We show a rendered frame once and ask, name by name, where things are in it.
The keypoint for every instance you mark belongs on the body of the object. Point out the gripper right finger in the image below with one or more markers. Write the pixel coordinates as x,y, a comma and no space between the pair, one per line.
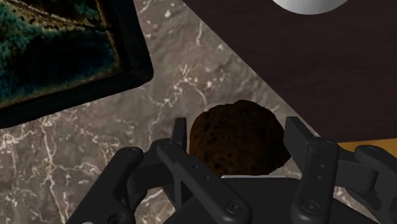
319,161

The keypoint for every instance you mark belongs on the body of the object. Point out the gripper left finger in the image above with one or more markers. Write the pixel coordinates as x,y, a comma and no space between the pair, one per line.
186,173

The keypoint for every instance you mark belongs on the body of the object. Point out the dark brown rough lump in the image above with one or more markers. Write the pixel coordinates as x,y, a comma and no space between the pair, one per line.
238,139

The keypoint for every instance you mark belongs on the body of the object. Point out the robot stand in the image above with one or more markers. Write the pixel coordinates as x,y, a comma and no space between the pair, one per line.
313,65

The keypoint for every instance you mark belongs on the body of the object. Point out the dark framed green picture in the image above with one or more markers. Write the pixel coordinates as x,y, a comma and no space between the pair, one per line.
59,52

